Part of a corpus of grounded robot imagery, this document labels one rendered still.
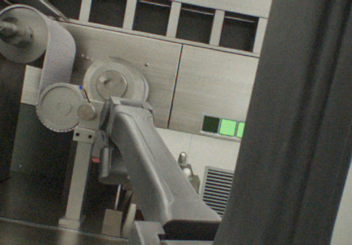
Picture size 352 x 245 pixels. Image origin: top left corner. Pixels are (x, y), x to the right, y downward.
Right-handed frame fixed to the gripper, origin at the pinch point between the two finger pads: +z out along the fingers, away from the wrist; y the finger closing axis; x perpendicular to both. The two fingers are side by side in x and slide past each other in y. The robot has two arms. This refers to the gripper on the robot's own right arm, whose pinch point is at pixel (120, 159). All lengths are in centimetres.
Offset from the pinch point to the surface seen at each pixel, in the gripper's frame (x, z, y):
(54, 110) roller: 10.9, 3.0, -19.6
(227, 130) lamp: 27, 31, 30
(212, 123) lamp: 28.1, 30.0, 24.7
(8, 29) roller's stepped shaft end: 21.9, -12.9, -29.7
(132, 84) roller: 19.2, -2.3, -1.0
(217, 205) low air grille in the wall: 59, 277, 72
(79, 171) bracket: -3.1, 5.4, -9.7
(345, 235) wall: 51, 281, 206
